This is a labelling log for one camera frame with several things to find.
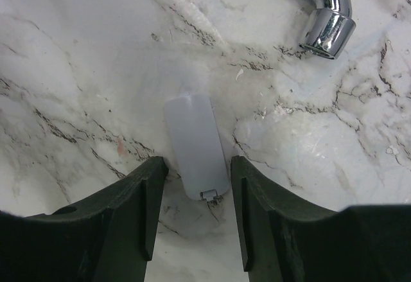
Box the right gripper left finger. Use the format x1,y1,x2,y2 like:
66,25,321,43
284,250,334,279
1,157,168,281

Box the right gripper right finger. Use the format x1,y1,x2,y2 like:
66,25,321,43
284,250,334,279
231,156,410,281

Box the white battery cover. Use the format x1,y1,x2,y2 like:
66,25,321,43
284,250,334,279
164,94,231,202

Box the chrome faucet tap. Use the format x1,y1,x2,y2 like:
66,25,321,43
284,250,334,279
299,0,356,60

